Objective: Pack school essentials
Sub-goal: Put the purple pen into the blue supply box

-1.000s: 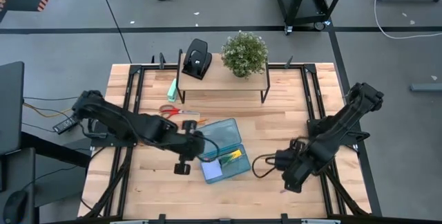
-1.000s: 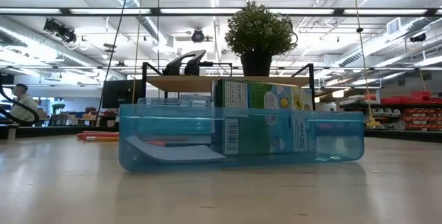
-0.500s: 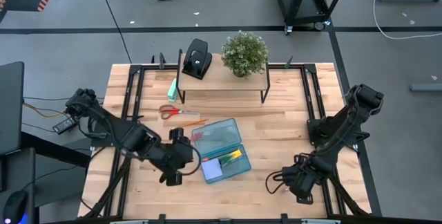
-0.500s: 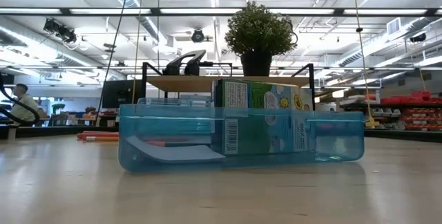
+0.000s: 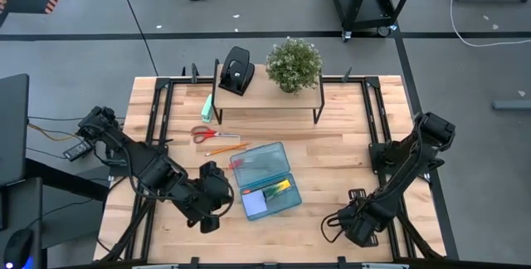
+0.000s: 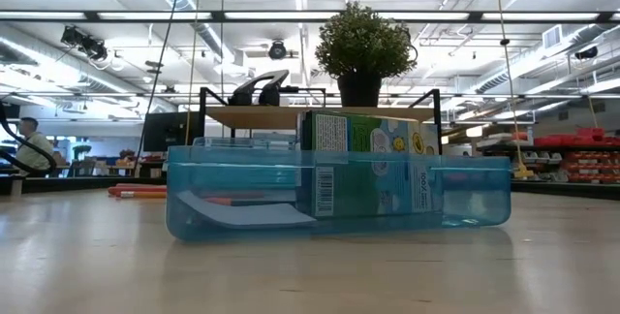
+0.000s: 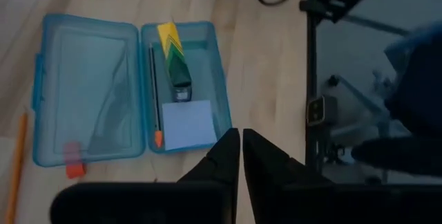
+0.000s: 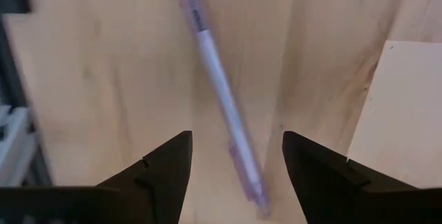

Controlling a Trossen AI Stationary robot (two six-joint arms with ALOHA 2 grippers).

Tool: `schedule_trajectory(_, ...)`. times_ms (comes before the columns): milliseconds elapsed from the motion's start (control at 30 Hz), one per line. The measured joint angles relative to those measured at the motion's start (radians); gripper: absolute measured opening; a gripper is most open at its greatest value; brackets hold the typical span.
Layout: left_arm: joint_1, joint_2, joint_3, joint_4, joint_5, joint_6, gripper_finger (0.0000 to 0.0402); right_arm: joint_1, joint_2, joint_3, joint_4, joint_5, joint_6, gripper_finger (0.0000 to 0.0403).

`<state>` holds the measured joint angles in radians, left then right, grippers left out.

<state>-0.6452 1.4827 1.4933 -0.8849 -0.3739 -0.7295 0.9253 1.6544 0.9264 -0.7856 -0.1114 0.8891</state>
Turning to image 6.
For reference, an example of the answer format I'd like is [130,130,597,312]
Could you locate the yellow green crayon box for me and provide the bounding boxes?
[296,109,441,219]

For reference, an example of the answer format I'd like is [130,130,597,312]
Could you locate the white paper sheet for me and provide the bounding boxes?
[175,190,319,231]

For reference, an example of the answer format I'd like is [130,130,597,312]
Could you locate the clear blue plastic pencil case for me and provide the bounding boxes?
[165,137,512,243]

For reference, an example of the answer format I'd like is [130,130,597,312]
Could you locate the orange pencil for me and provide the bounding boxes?
[118,191,169,200]

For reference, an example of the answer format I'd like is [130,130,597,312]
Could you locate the red handled scissors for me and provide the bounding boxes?
[107,183,169,194]

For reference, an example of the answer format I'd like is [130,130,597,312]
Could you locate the wooden shelf riser black legs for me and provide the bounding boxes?
[198,86,443,156]

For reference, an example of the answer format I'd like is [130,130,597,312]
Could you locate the round black ceiling fixture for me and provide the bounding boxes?
[267,40,288,61]

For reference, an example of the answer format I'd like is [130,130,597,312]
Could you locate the green potted plant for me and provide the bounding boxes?
[314,1,419,109]

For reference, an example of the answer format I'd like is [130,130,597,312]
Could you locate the black monitor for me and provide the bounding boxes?
[142,110,204,153]

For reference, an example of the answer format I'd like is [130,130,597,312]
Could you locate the black ceiling spotlight cluster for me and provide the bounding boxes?
[60,25,109,62]

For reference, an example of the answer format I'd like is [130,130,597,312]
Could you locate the shelf with red bins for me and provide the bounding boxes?
[477,127,620,184]

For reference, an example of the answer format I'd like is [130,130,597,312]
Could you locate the person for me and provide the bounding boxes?
[15,116,55,173]

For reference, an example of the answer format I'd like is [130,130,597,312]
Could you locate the thin yellow hanging cord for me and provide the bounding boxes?
[183,0,202,148]

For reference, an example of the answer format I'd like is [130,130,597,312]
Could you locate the thin black cable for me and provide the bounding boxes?
[137,0,186,153]

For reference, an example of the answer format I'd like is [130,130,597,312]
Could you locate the yellow hanging cord with block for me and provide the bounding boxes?
[492,0,535,180]

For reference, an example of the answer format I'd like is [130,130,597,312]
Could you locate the black table frame rail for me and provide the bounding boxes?
[511,180,620,202]
[0,175,167,197]

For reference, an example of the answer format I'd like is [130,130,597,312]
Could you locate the thick black hose loop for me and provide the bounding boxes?
[0,103,58,179]

